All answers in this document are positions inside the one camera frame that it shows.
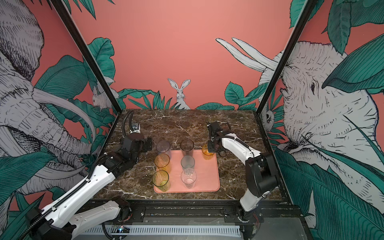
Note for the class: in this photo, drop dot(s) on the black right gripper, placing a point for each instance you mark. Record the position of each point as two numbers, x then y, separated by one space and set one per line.
210 148

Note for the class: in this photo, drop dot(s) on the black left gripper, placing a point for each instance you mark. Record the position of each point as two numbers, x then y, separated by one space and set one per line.
145 147

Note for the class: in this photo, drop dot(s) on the short yellow glass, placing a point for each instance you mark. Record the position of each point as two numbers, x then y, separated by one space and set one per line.
206 154

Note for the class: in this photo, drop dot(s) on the clear blue tall glass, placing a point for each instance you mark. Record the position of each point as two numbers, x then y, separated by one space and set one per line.
164 147

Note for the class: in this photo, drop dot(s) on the dark smoky glass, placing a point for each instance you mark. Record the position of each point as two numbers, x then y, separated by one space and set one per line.
187 147

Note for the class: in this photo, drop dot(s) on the tall yellow glass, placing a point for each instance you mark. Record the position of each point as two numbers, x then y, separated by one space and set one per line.
163 163

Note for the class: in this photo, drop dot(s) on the frosted teal glass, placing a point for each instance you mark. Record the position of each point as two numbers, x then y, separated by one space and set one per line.
188 162

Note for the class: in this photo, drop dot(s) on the green glass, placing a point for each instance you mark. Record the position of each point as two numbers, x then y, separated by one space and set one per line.
161 180

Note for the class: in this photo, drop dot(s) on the clear colourless glass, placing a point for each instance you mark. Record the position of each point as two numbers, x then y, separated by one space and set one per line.
189 177

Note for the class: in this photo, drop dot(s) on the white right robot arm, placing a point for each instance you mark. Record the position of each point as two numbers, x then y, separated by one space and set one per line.
262 175

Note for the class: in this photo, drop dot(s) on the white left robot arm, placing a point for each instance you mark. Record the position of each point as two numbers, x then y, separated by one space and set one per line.
61 218

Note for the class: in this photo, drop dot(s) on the pink tray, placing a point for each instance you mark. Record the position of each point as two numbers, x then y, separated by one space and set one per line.
207 174

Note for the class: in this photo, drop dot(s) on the white perforated strip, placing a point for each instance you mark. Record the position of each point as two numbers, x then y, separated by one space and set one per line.
167 230

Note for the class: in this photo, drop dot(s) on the black front rail base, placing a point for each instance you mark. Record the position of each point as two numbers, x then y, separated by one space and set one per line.
271 220

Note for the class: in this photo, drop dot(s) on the black left corner post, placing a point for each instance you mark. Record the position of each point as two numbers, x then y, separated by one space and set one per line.
64 14

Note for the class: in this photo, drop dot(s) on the black corner post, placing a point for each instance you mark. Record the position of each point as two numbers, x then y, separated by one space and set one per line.
298 29
64 14

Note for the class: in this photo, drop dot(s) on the black right corner post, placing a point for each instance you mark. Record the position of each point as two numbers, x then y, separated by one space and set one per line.
298 29

